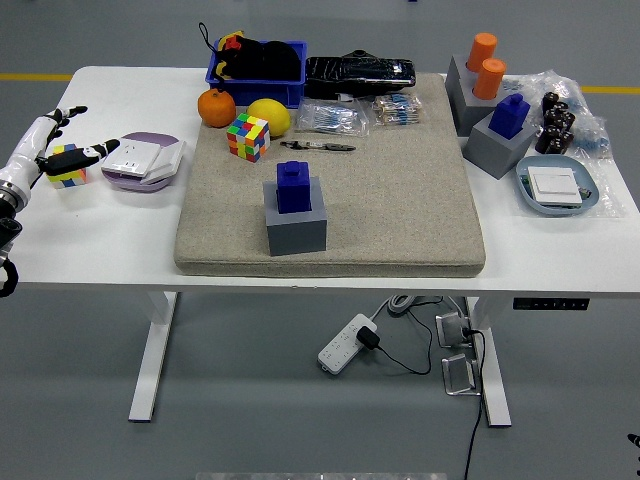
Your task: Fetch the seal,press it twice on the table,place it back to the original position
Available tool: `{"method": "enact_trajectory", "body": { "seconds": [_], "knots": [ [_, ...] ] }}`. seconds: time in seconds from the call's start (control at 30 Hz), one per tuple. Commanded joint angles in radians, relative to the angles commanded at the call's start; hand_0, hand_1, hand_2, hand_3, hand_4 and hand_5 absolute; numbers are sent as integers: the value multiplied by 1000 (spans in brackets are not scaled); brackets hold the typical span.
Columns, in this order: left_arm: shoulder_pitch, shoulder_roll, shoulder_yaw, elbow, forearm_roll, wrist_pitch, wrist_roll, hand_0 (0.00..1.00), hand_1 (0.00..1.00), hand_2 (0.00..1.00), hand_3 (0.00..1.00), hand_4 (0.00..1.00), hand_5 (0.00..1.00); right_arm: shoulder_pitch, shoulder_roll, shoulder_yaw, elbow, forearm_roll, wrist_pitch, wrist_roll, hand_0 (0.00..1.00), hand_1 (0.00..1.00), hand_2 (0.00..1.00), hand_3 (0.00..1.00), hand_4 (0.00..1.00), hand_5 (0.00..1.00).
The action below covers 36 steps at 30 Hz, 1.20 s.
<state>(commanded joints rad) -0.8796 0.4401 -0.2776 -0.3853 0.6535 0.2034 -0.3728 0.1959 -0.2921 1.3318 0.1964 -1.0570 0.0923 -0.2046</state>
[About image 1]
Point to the bag of tan resistors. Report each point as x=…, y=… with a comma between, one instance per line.
x=399, y=109

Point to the white power strip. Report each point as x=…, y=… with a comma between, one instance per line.
x=340, y=350

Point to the blue block seal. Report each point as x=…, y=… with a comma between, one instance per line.
x=507, y=117
x=294, y=192

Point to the black power adapter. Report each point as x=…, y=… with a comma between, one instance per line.
x=368, y=338

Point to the lilac shallow dish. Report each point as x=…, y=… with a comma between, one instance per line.
x=150, y=136

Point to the bag of blue resistors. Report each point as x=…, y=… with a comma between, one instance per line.
x=330, y=119

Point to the yellow lemon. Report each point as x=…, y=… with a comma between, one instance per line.
x=270, y=117

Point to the orange cylinder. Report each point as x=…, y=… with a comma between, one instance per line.
x=490, y=77
x=482, y=50

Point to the white square switch panel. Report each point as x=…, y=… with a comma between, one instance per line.
x=555, y=186

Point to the small colourful puzzle cube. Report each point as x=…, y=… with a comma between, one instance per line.
x=70, y=179

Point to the metal foot bracket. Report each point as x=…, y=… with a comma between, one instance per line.
x=457, y=375
x=450, y=330

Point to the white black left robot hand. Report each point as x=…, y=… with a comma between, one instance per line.
x=27, y=145

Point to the yellow red toy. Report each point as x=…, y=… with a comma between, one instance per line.
x=231, y=42

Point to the blue plastic bin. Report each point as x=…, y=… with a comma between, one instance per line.
x=260, y=92

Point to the white table leg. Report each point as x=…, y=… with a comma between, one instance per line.
x=492, y=380
x=152, y=360

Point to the black fabric pouch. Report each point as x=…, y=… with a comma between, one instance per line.
x=272, y=60

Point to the black table control panel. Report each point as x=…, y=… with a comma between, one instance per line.
x=550, y=304

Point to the grey two-hole holder block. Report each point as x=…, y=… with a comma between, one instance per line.
x=462, y=100

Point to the white wall socket panel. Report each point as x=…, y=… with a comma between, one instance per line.
x=131, y=155

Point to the black pen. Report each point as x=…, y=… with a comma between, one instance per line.
x=320, y=146

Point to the black wrapped keyboard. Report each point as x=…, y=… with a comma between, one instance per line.
x=360, y=75

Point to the light blue dish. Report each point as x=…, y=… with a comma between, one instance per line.
x=557, y=161

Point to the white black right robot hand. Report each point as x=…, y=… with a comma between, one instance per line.
x=636, y=445

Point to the dark brown capacitor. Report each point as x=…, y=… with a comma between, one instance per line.
x=551, y=131
x=561, y=111
x=565, y=140
x=567, y=121
x=544, y=144
x=551, y=101

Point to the large colourful puzzle cube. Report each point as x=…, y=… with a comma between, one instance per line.
x=248, y=137

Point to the crumpled clear plastic bags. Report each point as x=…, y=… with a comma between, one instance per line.
x=590, y=125

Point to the grey-brown fabric mat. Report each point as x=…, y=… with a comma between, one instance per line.
x=400, y=200

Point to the grey cube seal holder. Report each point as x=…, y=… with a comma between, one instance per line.
x=492, y=155
x=297, y=235

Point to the orange fruit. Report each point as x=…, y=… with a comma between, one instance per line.
x=217, y=109

